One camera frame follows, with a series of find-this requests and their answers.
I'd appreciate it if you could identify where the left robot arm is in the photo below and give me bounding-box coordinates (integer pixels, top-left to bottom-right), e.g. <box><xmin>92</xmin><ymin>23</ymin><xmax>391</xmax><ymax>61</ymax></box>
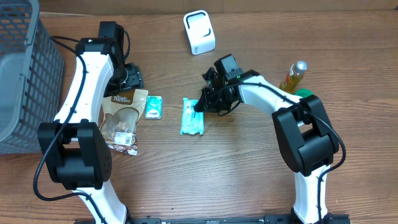
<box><xmin>33</xmin><ymin>21</ymin><xmax>144</xmax><ymax>223</ymax></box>

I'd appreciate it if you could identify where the teal tissue packet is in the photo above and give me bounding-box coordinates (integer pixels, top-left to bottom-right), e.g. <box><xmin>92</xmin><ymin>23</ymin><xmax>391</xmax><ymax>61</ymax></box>
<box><xmin>145</xmin><ymin>96</ymin><xmax>163</xmax><ymax>119</ymax></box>

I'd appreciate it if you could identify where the grey plastic mesh basket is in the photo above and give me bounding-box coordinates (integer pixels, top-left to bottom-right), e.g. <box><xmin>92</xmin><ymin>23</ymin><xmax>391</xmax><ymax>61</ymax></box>
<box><xmin>1</xmin><ymin>0</ymin><xmax>65</xmax><ymax>154</ymax></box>

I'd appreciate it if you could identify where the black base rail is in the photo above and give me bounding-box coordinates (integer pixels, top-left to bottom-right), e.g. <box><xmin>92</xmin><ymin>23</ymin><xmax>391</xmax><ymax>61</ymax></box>
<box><xmin>74</xmin><ymin>213</ymin><xmax>351</xmax><ymax>224</ymax></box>

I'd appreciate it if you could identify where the teal white box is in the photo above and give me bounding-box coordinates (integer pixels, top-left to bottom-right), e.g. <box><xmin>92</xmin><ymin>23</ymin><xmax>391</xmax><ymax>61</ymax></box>
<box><xmin>180</xmin><ymin>98</ymin><xmax>205</xmax><ymax>135</ymax></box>

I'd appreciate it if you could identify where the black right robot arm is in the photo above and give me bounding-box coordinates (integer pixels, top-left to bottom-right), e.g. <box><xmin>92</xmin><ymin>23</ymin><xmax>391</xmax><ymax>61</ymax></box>
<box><xmin>195</xmin><ymin>54</ymin><xmax>340</xmax><ymax>223</ymax></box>

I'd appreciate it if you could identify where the white packet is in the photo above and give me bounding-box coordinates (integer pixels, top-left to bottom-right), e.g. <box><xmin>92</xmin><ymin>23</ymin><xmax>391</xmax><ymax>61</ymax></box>
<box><xmin>100</xmin><ymin>89</ymin><xmax>149</xmax><ymax>156</ymax></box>

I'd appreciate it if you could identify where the green lid jar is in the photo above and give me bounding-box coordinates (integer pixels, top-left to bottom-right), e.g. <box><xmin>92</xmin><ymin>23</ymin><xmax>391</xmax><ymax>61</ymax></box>
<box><xmin>294</xmin><ymin>88</ymin><xmax>313</xmax><ymax>98</ymax></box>

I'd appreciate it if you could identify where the yellow oil bottle silver cap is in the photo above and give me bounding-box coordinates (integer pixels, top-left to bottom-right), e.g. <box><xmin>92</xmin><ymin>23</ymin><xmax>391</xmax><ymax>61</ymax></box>
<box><xmin>279</xmin><ymin>60</ymin><xmax>308</xmax><ymax>93</ymax></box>

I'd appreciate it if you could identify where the white barcode scanner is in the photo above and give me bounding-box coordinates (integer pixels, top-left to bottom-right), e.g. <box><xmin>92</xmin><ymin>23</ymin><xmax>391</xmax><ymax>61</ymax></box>
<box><xmin>183</xmin><ymin>10</ymin><xmax>216</xmax><ymax>55</ymax></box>

